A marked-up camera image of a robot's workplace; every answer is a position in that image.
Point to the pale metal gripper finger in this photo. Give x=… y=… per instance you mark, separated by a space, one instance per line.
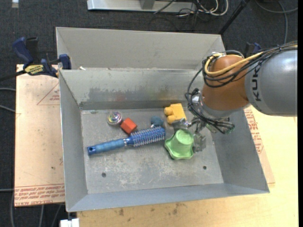
x=200 y=143
x=181 y=124

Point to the yellow toy brick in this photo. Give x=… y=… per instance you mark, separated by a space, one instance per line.
x=176 y=111

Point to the green plastic cup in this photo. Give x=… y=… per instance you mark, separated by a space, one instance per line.
x=180 y=143

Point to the small blue-grey ball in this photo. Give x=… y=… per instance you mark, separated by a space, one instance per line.
x=156 y=120

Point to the red-orange block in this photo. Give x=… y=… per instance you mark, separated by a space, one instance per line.
x=128 y=125

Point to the grey metal bin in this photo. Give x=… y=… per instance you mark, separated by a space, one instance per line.
x=142 y=174

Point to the multicoloured spinning top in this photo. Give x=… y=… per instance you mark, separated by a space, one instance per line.
x=114 y=118

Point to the blue hairbrush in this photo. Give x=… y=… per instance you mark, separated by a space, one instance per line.
x=106 y=146

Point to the brown cardboard board red print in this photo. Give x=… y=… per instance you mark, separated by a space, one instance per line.
x=38 y=126

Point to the black cylinder on white bracket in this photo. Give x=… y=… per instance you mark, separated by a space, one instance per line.
x=195 y=98

